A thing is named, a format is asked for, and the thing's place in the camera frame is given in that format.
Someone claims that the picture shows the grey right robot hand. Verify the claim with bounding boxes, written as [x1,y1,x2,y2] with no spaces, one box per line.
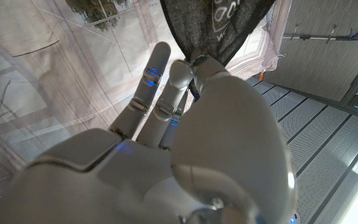
[0,41,297,224]

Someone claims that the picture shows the black paisley bandana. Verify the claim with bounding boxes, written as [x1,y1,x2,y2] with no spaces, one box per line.
[159,0,276,68]

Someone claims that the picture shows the metal ceiling pole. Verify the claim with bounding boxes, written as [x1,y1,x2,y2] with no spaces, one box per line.
[283,24,358,42]

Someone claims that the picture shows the printed window backdrop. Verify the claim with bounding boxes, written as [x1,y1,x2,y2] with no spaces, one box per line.
[0,0,293,200]

